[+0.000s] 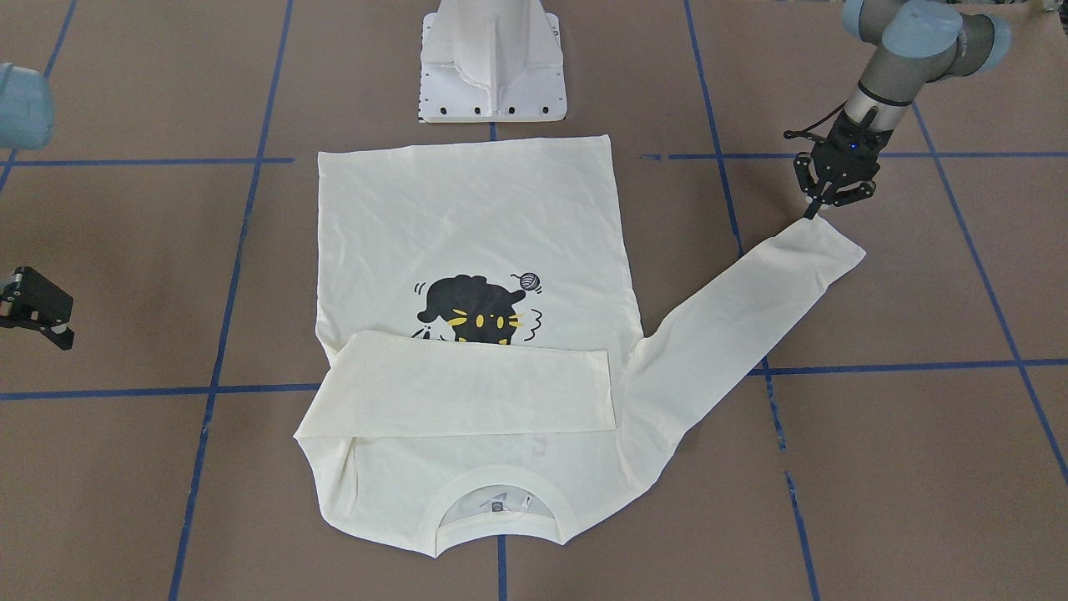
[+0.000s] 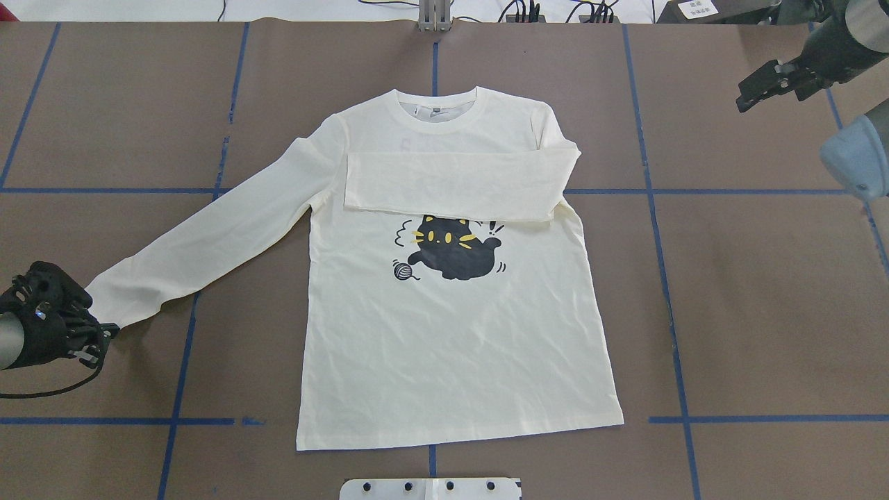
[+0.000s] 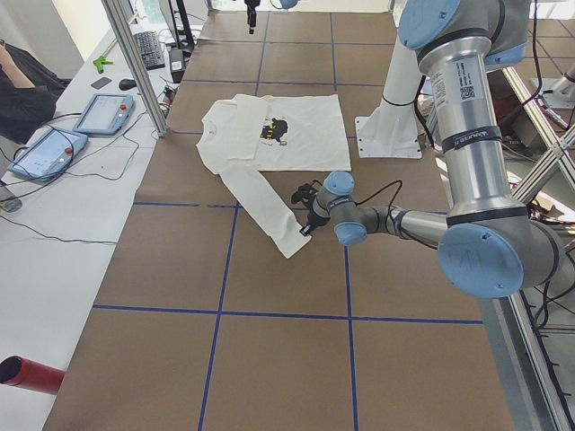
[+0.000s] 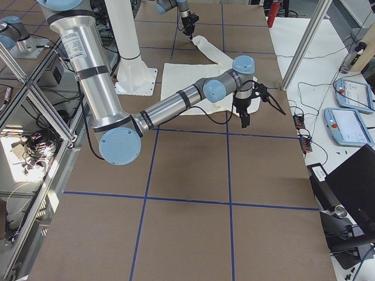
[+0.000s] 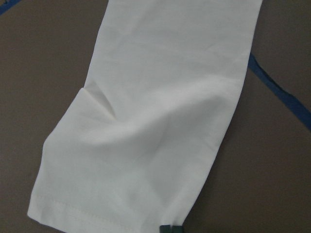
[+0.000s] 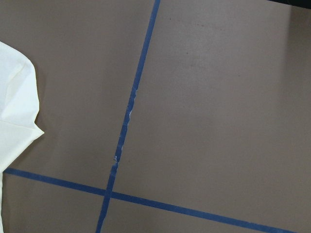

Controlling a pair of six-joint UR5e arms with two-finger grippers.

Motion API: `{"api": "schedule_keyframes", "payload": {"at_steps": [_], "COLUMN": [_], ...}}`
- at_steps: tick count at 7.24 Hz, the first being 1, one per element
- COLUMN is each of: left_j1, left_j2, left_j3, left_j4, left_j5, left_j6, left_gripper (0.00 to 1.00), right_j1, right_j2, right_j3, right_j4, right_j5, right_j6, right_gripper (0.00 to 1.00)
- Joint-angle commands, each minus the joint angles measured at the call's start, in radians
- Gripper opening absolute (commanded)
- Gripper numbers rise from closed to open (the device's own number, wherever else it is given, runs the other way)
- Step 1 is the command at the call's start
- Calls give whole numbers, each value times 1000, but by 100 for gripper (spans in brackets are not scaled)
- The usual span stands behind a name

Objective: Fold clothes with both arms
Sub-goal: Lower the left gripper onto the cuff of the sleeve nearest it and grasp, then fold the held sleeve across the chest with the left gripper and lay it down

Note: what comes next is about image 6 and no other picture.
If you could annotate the cream long-sleeve cat shirt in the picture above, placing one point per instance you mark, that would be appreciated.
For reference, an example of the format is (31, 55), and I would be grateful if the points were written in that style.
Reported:
(19, 105)

